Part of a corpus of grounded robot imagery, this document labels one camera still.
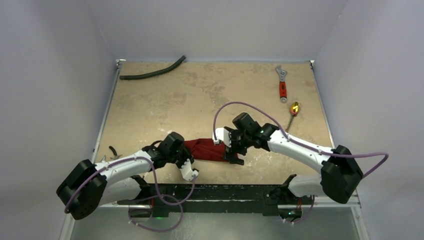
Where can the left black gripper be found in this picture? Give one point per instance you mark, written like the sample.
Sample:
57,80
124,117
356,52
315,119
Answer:
186,155

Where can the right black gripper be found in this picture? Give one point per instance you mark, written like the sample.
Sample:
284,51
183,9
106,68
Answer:
230,148

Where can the dark red cloth napkin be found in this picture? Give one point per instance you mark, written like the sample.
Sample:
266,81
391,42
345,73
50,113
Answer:
205,149

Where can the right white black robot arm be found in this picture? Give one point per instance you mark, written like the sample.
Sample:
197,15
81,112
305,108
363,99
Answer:
337,172

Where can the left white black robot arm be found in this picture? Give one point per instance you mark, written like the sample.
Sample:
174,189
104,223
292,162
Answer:
90,185

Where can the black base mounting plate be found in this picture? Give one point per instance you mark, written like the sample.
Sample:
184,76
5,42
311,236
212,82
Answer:
270,200

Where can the black foam tube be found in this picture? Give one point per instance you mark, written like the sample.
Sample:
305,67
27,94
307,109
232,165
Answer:
154,73

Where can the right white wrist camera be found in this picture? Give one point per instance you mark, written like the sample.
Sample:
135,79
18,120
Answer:
221,136

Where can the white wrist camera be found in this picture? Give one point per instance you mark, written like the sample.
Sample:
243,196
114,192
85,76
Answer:
221,136
188,173

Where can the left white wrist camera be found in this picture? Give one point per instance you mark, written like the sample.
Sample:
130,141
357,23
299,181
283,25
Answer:
188,173

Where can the adjustable wrench red handle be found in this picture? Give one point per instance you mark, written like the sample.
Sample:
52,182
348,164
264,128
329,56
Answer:
282,84

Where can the aluminium rail frame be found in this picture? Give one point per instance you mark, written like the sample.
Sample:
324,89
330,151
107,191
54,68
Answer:
193,100

